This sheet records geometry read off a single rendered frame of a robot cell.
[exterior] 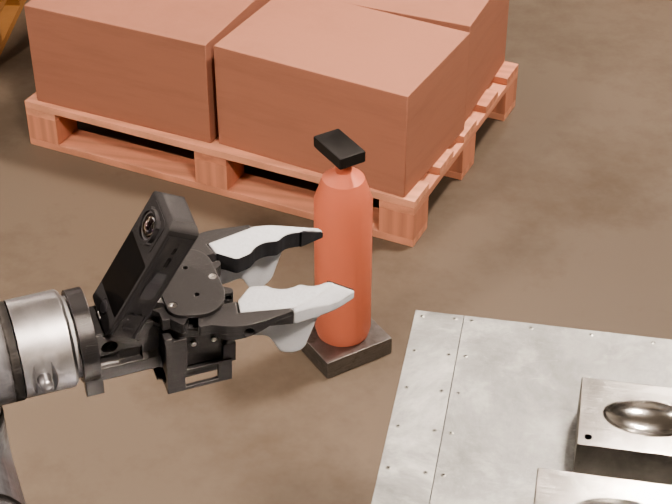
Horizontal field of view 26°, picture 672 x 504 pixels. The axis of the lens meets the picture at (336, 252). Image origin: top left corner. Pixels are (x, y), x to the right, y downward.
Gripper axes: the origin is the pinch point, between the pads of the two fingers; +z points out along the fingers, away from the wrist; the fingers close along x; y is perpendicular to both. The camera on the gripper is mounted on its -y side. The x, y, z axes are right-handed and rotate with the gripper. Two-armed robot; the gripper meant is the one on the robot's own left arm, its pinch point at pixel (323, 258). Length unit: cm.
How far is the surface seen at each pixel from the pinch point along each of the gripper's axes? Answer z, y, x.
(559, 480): 38, 61, -14
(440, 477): 28, 70, -25
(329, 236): 56, 130, -131
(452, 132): 110, 155, -182
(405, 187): 90, 153, -164
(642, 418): 55, 65, -22
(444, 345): 40, 73, -48
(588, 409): 48, 64, -24
